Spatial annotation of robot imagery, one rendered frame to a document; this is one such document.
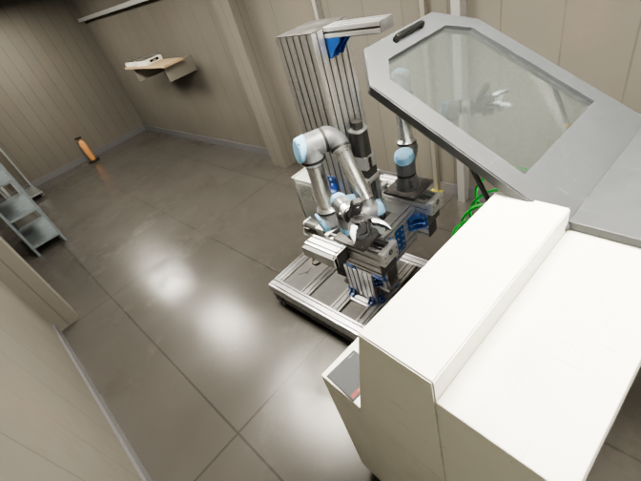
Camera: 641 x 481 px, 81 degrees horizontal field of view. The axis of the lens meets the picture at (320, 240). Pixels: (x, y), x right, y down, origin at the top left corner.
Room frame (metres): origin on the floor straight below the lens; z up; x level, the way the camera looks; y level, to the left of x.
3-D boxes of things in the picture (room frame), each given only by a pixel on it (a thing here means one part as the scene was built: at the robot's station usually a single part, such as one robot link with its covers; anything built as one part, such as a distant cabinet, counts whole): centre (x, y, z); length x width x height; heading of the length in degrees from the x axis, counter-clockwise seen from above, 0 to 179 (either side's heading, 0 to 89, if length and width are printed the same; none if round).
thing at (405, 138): (2.06, -0.69, 1.41); 0.15 x 0.12 x 0.55; 152
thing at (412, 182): (1.94, -0.62, 1.09); 0.15 x 0.15 x 0.10
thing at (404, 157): (1.95, -0.63, 1.20); 0.13 x 0.12 x 0.14; 152
